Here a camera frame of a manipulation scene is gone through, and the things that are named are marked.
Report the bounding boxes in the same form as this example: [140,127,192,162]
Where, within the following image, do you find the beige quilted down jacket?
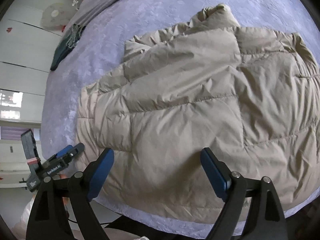
[75,4,319,224]

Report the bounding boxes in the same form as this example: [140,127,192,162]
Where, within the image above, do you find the white wardrobe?
[1,4,61,189]

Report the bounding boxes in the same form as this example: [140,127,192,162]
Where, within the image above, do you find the dark green folded garment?
[50,24,86,71]

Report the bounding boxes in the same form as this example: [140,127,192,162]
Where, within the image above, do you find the white electric fan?
[41,3,77,29]

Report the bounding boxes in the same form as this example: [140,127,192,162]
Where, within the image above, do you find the lavender bed blanket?
[39,0,320,239]

